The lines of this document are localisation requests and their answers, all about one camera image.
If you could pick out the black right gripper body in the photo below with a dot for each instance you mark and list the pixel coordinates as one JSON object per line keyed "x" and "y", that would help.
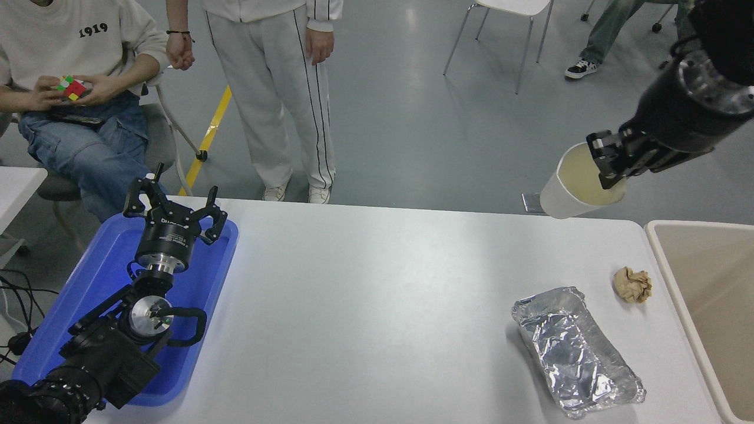
{"x": 677, "y": 123}

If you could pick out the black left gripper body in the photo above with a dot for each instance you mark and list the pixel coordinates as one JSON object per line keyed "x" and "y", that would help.
{"x": 166, "y": 238}

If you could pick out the white paper cup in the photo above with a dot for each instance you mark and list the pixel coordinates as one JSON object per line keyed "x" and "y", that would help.
{"x": 559, "y": 197}

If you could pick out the colourful puzzle cube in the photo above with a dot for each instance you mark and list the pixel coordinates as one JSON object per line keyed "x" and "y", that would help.
{"x": 72, "y": 88}

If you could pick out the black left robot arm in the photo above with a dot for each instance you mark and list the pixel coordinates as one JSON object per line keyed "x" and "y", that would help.
{"x": 106, "y": 359}

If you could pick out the seated person's left hand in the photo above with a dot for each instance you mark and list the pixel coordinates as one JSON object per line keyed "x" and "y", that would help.
{"x": 105, "y": 88}

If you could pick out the standing person's right hand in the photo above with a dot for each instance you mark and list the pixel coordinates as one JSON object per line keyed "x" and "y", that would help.
{"x": 180, "y": 53}

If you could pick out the seated person's right hand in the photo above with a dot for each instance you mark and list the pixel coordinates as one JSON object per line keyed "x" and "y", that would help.
{"x": 47, "y": 93}

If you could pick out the standing person's left hand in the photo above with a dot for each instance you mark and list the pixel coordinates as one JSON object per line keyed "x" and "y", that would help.
{"x": 320, "y": 46}

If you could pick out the blue plastic tray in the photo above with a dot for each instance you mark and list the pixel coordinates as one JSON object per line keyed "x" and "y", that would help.
{"x": 94, "y": 277}

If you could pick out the metal floor plate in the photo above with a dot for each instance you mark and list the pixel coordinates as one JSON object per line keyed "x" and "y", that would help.
{"x": 529, "y": 203}

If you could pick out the office chair with casters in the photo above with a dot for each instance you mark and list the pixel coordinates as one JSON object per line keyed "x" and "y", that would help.
{"x": 657, "y": 27}

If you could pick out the flat black device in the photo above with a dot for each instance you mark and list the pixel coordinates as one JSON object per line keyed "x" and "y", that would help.
{"x": 76, "y": 121}

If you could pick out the crumpled tan paper ball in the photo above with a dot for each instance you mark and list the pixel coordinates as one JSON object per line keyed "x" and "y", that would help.
{"x": 631, "y": 284}

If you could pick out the white side table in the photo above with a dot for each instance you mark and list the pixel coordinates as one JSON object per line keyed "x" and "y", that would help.
{"x": 17, "y": 188}

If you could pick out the standing person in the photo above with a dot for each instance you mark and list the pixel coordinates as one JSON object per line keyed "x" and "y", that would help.
{"x": 271, "y": 88}

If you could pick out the large pale bin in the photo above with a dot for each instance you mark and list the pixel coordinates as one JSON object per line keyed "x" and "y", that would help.
{"x": 718, "y": 294}

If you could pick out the seated person with cube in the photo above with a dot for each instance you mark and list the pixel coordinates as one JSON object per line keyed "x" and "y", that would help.
{"x": 59, "y": 47}

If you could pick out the white chair with metal legs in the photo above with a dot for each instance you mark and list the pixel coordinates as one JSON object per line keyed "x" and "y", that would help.
{"x": 518, "y": 5}

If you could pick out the black power plug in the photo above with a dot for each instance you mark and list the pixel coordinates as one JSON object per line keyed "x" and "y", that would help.
{"x": 19, "y": 343}

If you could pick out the crumpled foil tray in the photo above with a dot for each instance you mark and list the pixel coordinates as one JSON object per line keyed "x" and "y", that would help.
{"x": 565, "y": 347}

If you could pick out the grey chair with white frame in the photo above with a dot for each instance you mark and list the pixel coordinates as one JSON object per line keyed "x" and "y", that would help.
{"x": 159, "y": 135}

